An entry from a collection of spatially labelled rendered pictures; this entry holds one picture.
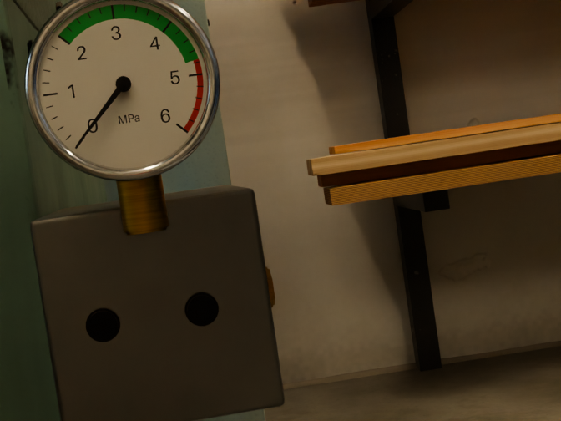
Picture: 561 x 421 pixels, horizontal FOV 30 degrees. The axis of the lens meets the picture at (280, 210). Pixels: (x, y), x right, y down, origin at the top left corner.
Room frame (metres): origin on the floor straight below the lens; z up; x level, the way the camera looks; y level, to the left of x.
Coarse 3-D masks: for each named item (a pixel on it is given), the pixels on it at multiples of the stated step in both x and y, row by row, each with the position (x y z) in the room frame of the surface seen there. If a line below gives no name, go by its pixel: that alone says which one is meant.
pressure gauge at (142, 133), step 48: (96, 0) 0.34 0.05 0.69; (144, 0) 0.34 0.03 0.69; (48, 48) 0.34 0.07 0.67; (96, 48) 0.34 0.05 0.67; (144, 48) 0.34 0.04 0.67; (192, 48) 0.35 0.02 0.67; (48, 96) 0.34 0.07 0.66; (96, 96) 0.34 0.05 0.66; (144, 96) 0.34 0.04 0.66; (192, 96) 0.34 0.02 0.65; (48, 144) 0.34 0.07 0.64; (96, 144) 0.34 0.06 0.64; (144, 144) 0.34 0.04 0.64; (192, 144) 0.34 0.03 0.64; (144, 192) 0.36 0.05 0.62
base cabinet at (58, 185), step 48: (0, 0) 0.40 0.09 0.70; (0, 48) 0.40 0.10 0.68; (0, 96) 0.40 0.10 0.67; (0, 144) 0.40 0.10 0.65; (0, 192) 0.40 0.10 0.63; (48, 192) 0.45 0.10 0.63; (96, 192) 0.81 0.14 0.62; (0, 240) 0.40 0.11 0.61; (0, 288) 0.40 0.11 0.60; (0, 336) 0.40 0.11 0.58; (0, 384) 0.40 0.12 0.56; (48, 384) 0.40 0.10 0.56
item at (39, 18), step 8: (16, 0) 0.45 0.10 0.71; (24, 0) 0.48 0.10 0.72; (32, 0) 0.51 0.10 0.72; (40, 0) 0.56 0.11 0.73; (48, 0) 0.62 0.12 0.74; (56, 0) 0.69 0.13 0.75; (64, 0) 0.78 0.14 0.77; (24, 8) 0.48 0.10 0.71; (32, 8) 0.51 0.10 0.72; (40, 8) 0.56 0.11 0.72; (48, 8) 0.61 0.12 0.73; (56, 8) 0.68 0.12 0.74; (32, 16) 0.51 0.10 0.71; (40, 16) 0.55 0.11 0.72; (48, 16) 0.61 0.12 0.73; (32, 24) 0.52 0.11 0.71; (40, 24) 0.54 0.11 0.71
